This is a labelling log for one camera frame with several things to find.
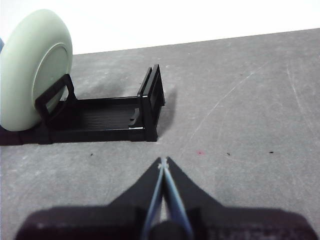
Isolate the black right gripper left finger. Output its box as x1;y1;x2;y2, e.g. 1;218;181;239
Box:
14;156;165;240

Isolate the pale green plate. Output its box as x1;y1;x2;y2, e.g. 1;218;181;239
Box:
0;9;74;132

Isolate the black plate rack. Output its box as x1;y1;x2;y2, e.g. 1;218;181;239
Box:
0;64;166;146

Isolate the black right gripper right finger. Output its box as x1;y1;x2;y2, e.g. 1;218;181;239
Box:
163;156;317;240

